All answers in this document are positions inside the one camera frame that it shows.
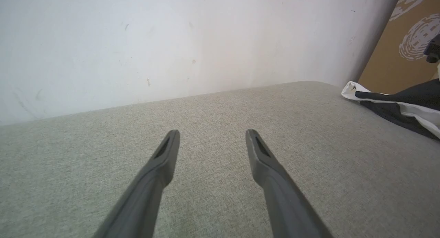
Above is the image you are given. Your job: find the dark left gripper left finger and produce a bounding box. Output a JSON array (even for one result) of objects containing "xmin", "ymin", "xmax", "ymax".
[{"xmin": 93, "ymin": 129, "xmax": 180, "ymax": 238}]

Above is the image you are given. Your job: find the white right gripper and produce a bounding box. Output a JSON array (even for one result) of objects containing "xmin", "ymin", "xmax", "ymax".
[{"xmin": 423, "ymin": 35, "xmax": 440, "ymax": 63}]

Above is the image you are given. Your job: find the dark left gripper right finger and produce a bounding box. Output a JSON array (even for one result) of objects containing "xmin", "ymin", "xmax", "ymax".
[{"xmin": 245, "ymin": 129, "xmax": 334, "ymax": 238}]

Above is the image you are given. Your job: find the white and black raglan shirt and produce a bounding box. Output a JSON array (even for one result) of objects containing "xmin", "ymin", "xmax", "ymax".
[{"xmin": 341, "ymin": 78, "xmax": 440, "ymax": 140}]

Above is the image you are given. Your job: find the brown cardboard with white print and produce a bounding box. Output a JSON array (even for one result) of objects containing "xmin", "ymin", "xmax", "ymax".
[{"xmin": 357, "ymin": 0, "xmax": 440, "ymax": 94}]

